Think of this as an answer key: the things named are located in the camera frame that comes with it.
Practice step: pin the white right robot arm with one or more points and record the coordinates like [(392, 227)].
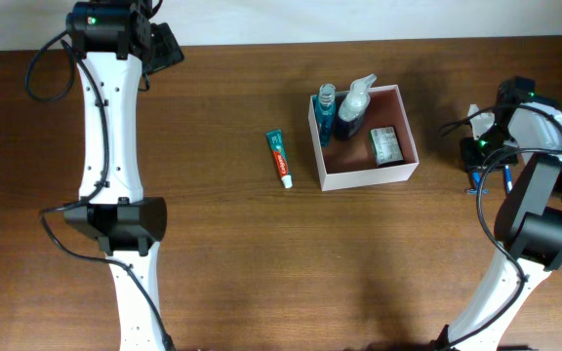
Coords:
[(514, 160)]

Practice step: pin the green mouthwash bottle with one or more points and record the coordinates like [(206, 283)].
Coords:
[(325, 109)]

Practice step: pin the blue foam soap dispenser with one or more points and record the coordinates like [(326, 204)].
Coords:
[(353, 107)]

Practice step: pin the blue white toothbrush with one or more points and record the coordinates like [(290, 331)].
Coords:
[(507, 177)]

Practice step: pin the green red toothpaste tube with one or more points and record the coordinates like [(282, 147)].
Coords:
[(275, 141)]

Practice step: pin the green white soap bar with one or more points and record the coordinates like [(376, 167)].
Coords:
[(386, 147)]

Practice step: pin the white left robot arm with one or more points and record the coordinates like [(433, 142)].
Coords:
[(114, 46)]

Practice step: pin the blue disposable razor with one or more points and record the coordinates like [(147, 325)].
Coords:
[(474, 177)]

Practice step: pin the pink cardboard box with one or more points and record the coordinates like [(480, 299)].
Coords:
[(351, 163)]

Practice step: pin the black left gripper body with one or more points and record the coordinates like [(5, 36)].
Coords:
[(167, 52)]

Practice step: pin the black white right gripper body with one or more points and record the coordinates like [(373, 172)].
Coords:
[(476, 151)]

